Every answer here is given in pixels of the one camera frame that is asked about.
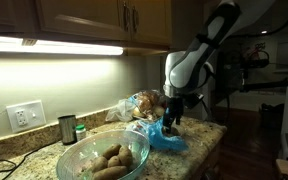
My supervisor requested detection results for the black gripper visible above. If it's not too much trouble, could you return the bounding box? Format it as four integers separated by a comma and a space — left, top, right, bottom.
163, 93, 204, 134

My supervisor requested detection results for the blue clear plastic potato bag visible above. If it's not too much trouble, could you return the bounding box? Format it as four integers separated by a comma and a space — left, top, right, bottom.
126, 118, 189, 151

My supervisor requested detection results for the large brown potato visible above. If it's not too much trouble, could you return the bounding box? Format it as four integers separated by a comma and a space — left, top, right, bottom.
92, 166, 128, 180

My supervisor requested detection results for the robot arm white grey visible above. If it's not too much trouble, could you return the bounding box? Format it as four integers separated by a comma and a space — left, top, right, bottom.
163, 0, 275, 134

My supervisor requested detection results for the bag of bread rolls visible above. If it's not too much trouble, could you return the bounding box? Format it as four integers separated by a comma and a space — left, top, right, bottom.
105, 90, 166, 122

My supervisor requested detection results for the potato in bowl right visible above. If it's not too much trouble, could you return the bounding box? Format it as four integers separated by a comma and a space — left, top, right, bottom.
118, 146, 133, 167

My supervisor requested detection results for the glass bowl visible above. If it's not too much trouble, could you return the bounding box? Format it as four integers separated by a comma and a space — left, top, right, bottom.
56, 130, 150, 180

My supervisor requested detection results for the small white green-capped bottle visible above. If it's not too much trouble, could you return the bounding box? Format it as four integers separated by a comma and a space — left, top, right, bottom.
76, 124, 86, 141

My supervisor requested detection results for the upper wooden cabinet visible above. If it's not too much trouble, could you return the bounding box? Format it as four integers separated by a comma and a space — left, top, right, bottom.
0, 0, 172, 48

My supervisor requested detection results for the stainless steel cup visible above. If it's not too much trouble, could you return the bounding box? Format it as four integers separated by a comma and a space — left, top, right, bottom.
58, 115, 77, 145

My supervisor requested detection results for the under-cabinet light strip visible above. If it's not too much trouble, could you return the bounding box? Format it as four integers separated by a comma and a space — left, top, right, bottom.
0, 36, 123, 55

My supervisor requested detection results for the white wall outlet plate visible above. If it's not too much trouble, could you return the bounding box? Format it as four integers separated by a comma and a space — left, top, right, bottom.
6, 100, 46, 133

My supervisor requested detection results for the black power cord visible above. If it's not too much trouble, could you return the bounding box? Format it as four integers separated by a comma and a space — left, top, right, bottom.
0, 143, 52, 176

